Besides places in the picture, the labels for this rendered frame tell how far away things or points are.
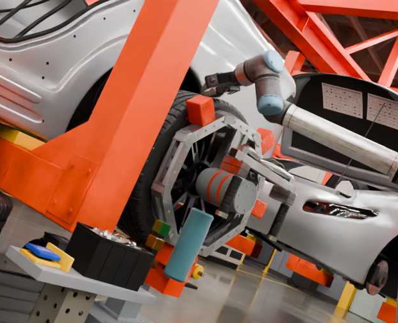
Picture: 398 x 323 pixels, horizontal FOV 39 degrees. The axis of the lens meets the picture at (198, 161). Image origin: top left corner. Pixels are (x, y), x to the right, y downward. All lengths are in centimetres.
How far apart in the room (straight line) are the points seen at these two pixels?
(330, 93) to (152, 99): 404
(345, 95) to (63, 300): 439
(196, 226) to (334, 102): 387
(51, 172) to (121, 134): 29
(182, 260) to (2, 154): 75
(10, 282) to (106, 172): 43
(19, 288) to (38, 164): 41
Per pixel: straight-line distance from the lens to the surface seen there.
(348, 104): 564
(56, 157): 193
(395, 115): 542
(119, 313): 231
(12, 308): 184
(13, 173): 206
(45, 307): 162
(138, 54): 181
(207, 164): 228
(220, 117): 212
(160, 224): 174
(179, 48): 183
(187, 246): 201
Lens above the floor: 73
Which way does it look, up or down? 5 degrees up
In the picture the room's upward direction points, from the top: 24 degrees clockwise
